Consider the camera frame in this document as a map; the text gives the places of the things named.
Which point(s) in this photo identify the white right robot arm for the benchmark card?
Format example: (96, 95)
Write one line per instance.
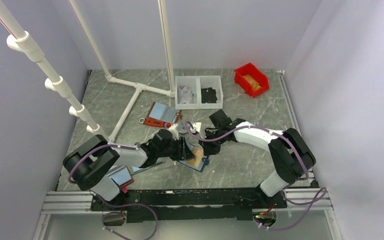
(291, 156)

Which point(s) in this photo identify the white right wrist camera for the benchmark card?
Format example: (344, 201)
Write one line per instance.
(196, 128)

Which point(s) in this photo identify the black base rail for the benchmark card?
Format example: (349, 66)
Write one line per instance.
(190, 204)

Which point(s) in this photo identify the orange handled adjustable wrench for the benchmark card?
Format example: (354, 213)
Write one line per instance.
(155, 123)

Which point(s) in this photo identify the red open card holder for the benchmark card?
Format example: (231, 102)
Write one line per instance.
(121, 176)

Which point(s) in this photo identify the gold vip card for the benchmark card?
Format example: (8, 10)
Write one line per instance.
(197, 159)

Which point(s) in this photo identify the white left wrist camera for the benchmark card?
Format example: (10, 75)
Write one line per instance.
(177, 129)

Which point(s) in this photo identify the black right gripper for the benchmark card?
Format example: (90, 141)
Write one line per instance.
(209, 149)

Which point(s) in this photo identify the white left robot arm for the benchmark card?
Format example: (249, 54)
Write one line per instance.
(89, 165)

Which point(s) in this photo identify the navy blue card holder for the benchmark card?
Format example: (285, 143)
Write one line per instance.
(204, 163)

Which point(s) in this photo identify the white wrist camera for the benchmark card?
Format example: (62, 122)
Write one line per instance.
(177, 129)
(196, 128)

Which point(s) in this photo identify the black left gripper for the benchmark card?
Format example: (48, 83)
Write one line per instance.
(183, 152)

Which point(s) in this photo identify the gold cards in bin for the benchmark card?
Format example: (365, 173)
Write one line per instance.
(254, 84)

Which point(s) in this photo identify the red plastic bin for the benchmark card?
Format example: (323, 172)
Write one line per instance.
(253, 71)

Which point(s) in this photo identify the white bin with black cards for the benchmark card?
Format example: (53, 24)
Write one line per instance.
(211, 92)

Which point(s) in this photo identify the green open card holder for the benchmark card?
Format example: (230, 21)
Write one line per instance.
(135, 170)

